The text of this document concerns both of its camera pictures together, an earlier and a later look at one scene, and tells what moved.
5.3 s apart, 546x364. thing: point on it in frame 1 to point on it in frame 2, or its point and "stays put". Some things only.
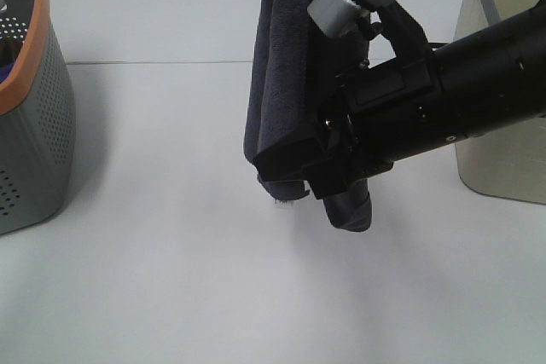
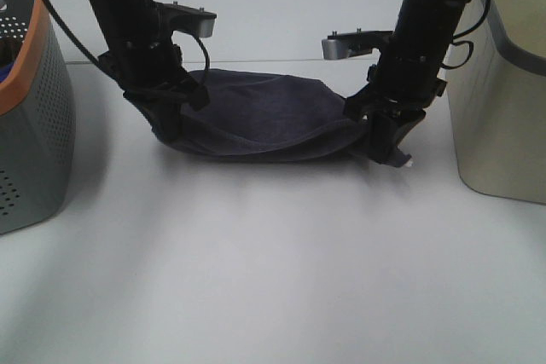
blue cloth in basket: [4, 72] stays put
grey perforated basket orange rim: [37, 133] stays put
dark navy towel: [291, 73] to [270, 117]
